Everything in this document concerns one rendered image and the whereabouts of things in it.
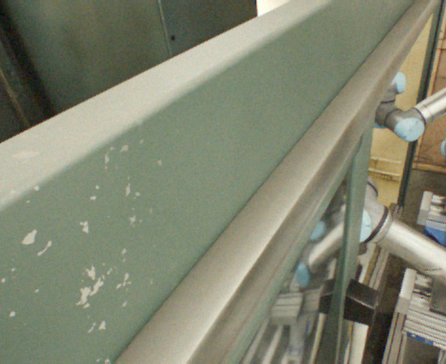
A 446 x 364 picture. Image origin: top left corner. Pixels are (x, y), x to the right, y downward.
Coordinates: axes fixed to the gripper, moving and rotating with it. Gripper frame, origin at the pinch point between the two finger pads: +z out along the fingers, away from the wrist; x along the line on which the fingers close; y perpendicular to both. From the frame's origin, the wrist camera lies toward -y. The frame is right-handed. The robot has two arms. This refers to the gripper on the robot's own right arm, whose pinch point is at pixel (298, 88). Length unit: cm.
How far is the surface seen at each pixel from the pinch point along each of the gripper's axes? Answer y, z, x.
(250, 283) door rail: -31, 16, -106
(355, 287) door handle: 15, -1, -73
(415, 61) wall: 9, -57, 42
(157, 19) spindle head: -33, 35, -35
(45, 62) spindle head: -22, 81, -9
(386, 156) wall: 61, -52, 45
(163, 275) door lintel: -33, 20, -107
